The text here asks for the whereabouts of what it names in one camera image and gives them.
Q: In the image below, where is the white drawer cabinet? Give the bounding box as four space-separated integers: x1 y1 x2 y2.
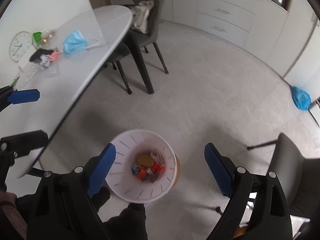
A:
172 0 288 61

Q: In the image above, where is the green plastic bag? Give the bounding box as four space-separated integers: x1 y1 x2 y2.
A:
33 31 42 46

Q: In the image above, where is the red paper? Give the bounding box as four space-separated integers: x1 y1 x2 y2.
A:
136 166 148 181

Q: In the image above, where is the white round wall clock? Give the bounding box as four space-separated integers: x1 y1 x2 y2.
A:
9 31 33 62

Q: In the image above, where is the pink paper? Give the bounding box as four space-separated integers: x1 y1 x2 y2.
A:
49 50 62 62

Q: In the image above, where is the blue yellow carton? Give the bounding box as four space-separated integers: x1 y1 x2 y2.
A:
131 164 140 176

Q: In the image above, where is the dark grey chair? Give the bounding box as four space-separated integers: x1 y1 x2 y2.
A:
107 0 168 94

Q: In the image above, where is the red paper ball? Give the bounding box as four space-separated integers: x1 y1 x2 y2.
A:
151 163 164 173

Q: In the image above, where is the grey newspaper ball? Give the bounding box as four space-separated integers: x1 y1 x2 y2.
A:
39 54 51 68

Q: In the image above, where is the blue face mask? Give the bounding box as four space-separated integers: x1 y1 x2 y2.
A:
62 30 99 57

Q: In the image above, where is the clear plastic cup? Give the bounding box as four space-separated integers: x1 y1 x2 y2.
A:
21 63 45 86

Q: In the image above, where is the clear plastic snack bag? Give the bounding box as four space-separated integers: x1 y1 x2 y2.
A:
150 150 165 167

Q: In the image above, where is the beige cloth on chair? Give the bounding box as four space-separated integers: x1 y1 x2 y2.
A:
130 0 155 34

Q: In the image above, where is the brown cardboard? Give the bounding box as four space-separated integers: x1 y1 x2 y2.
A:
137 153 155 168

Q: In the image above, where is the clear bag with snack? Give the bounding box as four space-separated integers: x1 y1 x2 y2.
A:
39 30 58 49

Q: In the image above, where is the blue plastic bag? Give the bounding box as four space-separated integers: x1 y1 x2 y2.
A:
291 87 311 111

